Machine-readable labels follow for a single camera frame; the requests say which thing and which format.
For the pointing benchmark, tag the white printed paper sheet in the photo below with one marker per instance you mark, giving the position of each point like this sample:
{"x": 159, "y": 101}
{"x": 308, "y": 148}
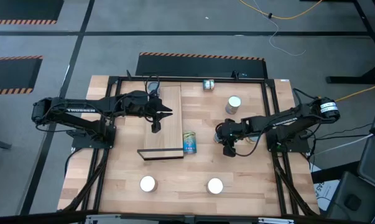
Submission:
{"x": 322, "y": 194}

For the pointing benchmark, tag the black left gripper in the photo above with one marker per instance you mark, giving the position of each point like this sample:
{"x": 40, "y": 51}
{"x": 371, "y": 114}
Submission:
{"x": 137, "y": 104}

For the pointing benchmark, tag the peaches can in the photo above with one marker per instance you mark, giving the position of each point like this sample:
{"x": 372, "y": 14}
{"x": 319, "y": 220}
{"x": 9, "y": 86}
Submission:
{"x": 234, "y": 102}

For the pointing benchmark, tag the black case with round knob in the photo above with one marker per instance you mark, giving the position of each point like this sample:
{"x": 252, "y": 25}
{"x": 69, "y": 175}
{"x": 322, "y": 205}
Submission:
{"x": 345, "y": 193}

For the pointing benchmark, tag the black and silver crossbar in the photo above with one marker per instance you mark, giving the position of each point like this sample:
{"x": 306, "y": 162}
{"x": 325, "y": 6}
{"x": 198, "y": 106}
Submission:
{"x": 187, "y": 219}

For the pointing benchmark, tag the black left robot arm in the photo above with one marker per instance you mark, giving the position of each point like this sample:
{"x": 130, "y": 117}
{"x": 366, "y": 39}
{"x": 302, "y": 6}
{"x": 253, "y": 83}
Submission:
{"x": 78, "y": 109}

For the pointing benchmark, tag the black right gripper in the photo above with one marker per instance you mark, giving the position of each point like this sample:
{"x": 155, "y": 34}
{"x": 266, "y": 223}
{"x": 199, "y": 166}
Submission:
{"x": 234, "y": 130}

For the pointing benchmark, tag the wooden shelf with black frame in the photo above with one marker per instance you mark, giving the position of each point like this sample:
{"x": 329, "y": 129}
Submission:
{"x": 171, "y": 133}

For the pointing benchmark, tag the large white-lidded tin can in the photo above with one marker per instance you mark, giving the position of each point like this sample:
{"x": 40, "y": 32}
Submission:
{"x": 148, "y": 183}

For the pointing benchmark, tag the black metal table frame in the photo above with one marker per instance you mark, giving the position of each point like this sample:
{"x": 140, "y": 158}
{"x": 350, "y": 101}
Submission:
{"x": 174, "y": 80}

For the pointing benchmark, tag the dark grey equipment case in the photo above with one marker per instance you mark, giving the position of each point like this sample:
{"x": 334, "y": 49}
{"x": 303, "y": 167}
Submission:
{"x": 373, "y": 165}

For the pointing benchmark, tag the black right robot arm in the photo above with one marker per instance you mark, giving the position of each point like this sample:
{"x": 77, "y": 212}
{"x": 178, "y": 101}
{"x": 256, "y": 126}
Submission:
{"x": 283, "y": 119}

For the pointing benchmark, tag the black desk foot bar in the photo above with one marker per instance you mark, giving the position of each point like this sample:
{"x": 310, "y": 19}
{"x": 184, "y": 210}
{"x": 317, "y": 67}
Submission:
{"x": 330, "y": 174}

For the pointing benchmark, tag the oranges can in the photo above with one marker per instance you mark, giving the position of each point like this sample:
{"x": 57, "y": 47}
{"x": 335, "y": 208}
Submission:
{"x": 208, "y": 84}

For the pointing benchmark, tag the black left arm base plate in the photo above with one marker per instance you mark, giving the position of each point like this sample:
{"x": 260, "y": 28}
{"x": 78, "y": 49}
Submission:
{"x": 84, "y": 143}

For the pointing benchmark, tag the black desk leg frame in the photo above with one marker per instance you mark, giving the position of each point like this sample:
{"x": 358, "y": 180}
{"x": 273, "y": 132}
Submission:
{"x": 355, "y": 80}

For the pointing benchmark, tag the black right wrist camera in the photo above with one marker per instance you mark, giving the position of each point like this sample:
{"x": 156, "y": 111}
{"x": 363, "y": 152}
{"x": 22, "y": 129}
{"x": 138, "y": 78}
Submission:
{"x": 229, "y": 151}

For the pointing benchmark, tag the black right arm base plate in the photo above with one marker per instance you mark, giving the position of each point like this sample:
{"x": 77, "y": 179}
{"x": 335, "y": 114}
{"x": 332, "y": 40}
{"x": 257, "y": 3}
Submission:
{"x": 299, "y": 146}

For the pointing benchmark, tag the large green label can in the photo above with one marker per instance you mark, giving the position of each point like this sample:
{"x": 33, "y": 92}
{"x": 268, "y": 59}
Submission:
{"x": 214, "y": 186}

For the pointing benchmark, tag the black hazard-striped floor mat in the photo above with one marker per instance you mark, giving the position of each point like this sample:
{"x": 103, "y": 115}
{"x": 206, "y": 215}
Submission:
{"x": 10, "y": 74}
{"x": 19, "y": 9}
{"x": 190, "y": 67}

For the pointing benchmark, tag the blue cherries can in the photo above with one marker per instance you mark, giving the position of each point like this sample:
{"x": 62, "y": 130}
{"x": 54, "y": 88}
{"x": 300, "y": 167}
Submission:
{"x": 189, "y": 143}

